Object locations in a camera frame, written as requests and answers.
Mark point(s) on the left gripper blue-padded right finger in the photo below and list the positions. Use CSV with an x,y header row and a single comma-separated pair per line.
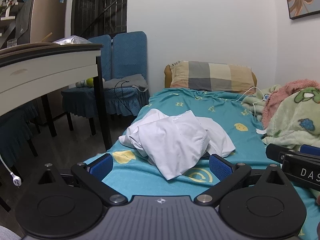
x,y
231,177

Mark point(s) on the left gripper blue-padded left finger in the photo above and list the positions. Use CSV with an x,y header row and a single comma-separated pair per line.
x,y
90,176

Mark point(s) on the white polo shirt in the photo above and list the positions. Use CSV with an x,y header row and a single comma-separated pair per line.
x,y
175,144

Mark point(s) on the green cartoon fleece blanket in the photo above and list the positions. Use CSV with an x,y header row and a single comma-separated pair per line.
x,y
296,121

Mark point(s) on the blue covered chair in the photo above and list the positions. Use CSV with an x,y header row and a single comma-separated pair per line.
x,y
124,60
81,101

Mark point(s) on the white power plug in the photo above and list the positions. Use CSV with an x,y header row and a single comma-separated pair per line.
x,y
15,179

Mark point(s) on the pink fluffy blanket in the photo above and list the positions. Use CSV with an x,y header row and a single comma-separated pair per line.
x,y
277,96

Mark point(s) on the yellow green plush toy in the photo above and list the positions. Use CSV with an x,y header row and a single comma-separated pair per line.
x,y
85,83

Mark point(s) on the plaid checkered pillow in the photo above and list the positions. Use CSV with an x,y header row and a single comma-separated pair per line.
x,y
211,77

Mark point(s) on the grey cloth on chair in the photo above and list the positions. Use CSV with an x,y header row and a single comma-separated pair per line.
x,y
135,81

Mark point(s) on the white desk with black legs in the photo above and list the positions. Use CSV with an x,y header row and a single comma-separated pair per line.
x,y
32,70

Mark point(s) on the silver foil bag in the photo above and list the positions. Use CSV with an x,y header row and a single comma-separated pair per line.
x,y
72,40

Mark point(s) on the dark window grille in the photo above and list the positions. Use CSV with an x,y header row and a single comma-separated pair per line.
x,y
91,18

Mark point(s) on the brown cardboard box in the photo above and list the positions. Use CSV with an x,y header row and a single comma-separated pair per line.
x,y
41,20

